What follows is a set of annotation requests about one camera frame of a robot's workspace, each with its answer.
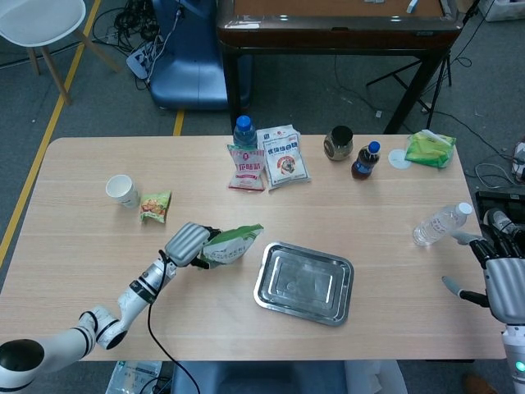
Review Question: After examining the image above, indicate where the glass jar with black lid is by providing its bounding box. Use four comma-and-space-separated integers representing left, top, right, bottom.
322, 125, 355, 163

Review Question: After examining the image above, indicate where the white chair with wooden legs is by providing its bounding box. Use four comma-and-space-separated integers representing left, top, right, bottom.
0, 0, 122, 106

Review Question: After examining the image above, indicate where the blue padded seat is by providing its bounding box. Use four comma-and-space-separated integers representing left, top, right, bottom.
169, 360, 348, 394

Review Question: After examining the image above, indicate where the black tripod stand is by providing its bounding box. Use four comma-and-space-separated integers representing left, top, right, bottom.
365, 0, 481, 129

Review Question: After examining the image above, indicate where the water bottle with blue cap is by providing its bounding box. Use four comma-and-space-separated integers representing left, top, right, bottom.
232, 115, 259, 150

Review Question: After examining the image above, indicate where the pile of black floor cables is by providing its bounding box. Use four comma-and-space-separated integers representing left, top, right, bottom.
90, 0, 165, 54

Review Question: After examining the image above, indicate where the green tissue pack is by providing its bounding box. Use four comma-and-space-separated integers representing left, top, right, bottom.
404, 128, 458, 170

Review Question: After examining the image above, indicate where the black box with shoes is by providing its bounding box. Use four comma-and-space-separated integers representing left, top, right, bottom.
474, 190, 525, 247

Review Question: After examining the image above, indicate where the pink white snack bag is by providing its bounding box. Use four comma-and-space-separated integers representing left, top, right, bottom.
226, 144, 266, 192

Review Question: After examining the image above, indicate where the clear bottle with white cap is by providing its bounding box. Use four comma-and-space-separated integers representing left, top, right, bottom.
411, 201, 474, 248

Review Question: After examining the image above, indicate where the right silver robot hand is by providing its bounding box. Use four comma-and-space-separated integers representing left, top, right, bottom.
441, 221, 525, 326

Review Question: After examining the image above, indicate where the white power strip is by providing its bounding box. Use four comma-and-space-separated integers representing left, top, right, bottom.
126, 34, 166, 81

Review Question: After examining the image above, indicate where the white round lid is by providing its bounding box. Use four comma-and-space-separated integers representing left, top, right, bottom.
387, 148, 413, 171

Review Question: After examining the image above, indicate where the brown mahjong table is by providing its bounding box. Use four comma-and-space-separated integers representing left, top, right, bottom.
214, 0, 465, 135

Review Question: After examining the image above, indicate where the silver rectangular metal tray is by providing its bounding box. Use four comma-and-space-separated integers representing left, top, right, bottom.
253, 241, 355, 328

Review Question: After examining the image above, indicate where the white paper cup stack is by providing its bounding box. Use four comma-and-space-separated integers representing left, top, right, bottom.
105, 174, 142, 211

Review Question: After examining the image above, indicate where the dark soda bottle blue cap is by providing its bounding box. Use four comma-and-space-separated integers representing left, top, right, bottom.
350, 140, 383, 182

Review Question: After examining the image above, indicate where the clear plastic bag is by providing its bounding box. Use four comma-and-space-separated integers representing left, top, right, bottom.
105, 360, 163, 394

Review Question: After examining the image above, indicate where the corn starch bag green white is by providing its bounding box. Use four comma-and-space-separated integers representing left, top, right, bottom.
195, 222, 265, 273

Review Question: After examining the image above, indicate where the white sugar bag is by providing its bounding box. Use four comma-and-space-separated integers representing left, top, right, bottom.
256, 123, 312, 195

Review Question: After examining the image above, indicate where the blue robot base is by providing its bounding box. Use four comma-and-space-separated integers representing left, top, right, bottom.
148, 0, 253, 112

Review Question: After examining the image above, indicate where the green orange snack packet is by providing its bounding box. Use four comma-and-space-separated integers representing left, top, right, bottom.
139, 189, 173, 226

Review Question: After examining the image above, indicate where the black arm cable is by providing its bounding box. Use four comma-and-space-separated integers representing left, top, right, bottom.
146, 249, 207, 394

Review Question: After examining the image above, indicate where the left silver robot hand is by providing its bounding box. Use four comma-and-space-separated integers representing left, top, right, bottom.
164, 222, 223, 270

